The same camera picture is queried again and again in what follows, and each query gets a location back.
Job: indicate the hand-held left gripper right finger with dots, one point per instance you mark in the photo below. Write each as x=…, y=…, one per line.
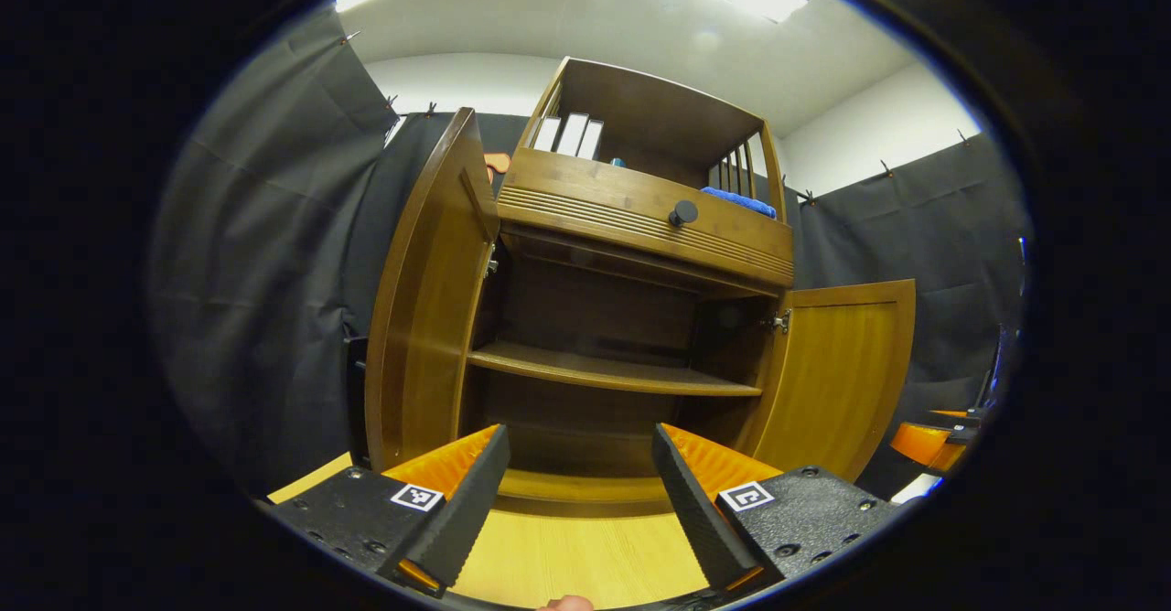
x=695, y=510

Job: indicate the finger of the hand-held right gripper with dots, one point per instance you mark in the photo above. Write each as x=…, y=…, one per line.
x=929, y=444
x=956, y=414

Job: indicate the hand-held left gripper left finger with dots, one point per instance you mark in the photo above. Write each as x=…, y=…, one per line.
x=462, y=519

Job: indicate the wooden cabinet door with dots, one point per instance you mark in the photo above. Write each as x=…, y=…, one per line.
x=842, y=373
x=421, y=318

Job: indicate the wooden double-door shoe cabinet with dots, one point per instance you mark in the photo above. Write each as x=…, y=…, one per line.
x=659, y=117

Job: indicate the wooden cabinet inner shelf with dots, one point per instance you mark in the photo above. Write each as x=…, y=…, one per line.
x=604, y=371

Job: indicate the wooden cabinet drawer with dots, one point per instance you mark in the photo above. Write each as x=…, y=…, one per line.
x=595, y=204

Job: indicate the round black drawer knob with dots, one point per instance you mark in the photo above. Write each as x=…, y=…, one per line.
x=683, y=214

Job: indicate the folded blue towel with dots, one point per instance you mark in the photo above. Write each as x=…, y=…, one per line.
x=739, y=201

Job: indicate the black backdrop cloth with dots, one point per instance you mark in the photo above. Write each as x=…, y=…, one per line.
x=247, y=273

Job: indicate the white book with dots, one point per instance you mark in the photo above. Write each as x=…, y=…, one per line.
x=591, y=140
x=572, y=135
x=546, y=135

